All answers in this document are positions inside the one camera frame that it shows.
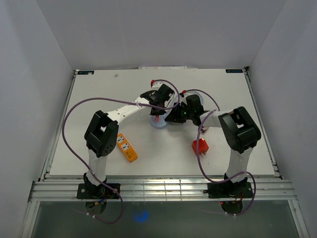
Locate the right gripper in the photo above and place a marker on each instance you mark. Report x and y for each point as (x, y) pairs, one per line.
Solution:
(174, 115)

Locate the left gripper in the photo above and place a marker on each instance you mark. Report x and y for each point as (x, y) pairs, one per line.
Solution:
(161, 113)

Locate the round blue power socket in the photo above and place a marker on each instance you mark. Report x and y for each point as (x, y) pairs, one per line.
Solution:
(158, 125)

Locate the red cube socket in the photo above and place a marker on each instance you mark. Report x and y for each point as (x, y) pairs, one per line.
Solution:
(200, 147)

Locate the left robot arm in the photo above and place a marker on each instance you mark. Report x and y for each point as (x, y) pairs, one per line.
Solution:
(101, 134)

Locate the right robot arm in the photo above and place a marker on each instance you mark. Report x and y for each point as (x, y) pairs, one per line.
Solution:
(241, 134)

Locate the orange power strip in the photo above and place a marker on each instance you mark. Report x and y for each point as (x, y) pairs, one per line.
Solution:
(126, 148)

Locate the right blue corner label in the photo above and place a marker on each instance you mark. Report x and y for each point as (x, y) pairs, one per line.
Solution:
(234, 71)

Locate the blue corner label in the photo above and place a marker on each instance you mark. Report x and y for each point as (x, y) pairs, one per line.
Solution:
(85, 72)
(234, 71)

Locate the left blue corner label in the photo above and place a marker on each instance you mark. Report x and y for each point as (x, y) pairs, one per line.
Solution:
(85, 72)

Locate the aluminium frame rail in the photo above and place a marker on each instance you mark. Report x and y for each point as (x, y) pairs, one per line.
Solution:
(161, 190)

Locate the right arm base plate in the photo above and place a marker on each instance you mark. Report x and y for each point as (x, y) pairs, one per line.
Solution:
(225, 190)

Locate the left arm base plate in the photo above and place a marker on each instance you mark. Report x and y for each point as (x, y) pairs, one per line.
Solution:
(101, 192)

